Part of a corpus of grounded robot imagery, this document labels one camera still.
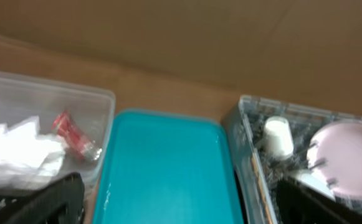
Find white round plate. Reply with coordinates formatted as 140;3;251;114
307;120;362;198

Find wooden chopstick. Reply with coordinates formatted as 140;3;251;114
251;152;277;224

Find white napkin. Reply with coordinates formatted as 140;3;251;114
0;116;69;190

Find clear plastic bin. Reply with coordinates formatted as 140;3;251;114
0;68;117;200

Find small grey-white bowl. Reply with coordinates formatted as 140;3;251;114
289;170;335;201

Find cream cup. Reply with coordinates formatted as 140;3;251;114
264;116;294;161

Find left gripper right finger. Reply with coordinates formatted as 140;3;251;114
276;178;362;224

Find red snack wrapper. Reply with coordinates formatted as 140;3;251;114
52;110;102;162

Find teal serving tray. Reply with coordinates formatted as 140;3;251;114
92;110;243;224

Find grey dishwasher rack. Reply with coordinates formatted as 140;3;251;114
222;95;362;223

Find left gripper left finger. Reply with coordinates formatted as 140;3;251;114
0;172;85;224

